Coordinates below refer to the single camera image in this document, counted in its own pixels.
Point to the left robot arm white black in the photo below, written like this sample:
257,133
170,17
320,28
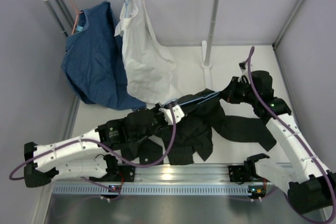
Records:
96,154

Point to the blue hanger with white shirt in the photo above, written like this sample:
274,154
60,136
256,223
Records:
129,8

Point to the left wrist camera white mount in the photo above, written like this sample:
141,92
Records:
175,116

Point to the blue checked shirt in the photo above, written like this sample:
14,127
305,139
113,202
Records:
93,63

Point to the light blue hanger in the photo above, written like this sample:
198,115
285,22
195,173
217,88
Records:
200,99

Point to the aluminium rail with cable duct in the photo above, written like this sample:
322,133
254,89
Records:
195,179

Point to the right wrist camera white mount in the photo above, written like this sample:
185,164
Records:
244,68

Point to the black pinstriped shirt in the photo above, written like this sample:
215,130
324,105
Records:
193,133

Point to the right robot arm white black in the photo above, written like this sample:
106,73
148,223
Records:
309,185

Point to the white shirt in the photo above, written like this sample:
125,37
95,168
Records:
149,66

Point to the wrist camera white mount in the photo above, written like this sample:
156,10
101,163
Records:
175,116
244,68

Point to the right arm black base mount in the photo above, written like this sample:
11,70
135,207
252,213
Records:
240,174

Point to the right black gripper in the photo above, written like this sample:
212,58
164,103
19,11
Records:
229,94

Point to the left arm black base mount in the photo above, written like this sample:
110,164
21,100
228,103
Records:
123,173

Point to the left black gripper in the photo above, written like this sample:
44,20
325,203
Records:
156,109

